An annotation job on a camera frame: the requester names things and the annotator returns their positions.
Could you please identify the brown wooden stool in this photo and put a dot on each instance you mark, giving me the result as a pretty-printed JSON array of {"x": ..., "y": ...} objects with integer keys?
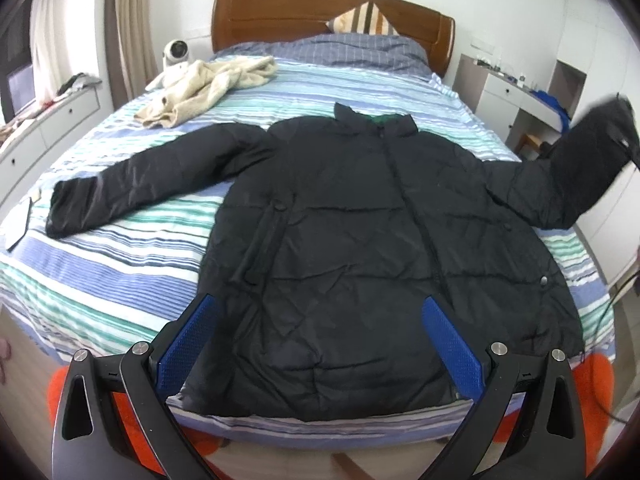
[{"x": 532, "y": 144}]

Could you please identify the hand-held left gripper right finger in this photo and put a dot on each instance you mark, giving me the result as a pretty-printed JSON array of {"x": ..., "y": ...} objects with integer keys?
[{"x": 452, "y": 342}]

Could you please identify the beige fleece garment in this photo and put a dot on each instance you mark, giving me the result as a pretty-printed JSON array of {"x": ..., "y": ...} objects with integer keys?
[{"x": 200, "y": 90}]

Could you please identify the white dresser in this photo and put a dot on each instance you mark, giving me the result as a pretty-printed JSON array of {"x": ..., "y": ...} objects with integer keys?
[{"x": 55, "y": 125}]

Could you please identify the orange plush object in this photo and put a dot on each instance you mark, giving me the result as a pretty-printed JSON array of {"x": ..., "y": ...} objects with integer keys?
[
  {"x": 120, "y": 410},
  {"x": 597, "y": 385}
]

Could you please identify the blue cloth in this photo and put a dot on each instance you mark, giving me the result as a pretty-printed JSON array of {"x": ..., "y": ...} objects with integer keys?
[{"x": 552, "y": 107}]

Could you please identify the black puffer jacket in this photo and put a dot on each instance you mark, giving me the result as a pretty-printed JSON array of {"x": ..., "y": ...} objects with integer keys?
[{"x": 350, "y": 240}]

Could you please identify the white security camera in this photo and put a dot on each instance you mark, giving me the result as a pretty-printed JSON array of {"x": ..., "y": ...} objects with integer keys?
[{"x": 176, "y": 55}]

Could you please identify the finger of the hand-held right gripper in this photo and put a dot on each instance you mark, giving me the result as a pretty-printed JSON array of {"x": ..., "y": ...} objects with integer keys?
[{"x": 629, "y": 127}]

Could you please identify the striped bed cover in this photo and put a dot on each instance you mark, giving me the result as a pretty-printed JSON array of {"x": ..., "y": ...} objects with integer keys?
[{"x": 150, "y": 240}]

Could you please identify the brown striped pillow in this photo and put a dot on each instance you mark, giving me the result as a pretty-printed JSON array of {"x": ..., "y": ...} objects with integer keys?
[{"x": 362, "y": 21}]

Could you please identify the white wardrobe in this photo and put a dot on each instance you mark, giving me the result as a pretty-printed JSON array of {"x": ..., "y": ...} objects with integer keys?
[{"x": 607, "y": 35}]

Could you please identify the dark cloth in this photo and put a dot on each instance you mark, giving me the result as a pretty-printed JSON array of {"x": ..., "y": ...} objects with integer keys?
[{"x": 76, "y": 82}]

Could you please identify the wooden headboard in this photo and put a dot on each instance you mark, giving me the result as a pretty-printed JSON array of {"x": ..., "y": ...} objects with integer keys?
[{"x": 280, "y": 15}]

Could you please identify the blue-grey checked pillow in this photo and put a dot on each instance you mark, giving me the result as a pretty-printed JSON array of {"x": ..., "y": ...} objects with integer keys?
[{"x": 350, "y": 52}]

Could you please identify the white desk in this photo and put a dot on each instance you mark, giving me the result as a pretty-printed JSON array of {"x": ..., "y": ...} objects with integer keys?
[{"x": 500, "y": 92}]

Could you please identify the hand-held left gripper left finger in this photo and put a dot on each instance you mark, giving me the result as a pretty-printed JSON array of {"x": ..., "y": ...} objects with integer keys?
[{"x": 186, "y": 341}]

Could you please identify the beige curtain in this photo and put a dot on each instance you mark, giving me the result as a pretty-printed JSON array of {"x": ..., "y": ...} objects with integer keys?
[{"x": 135, "y": 25}]

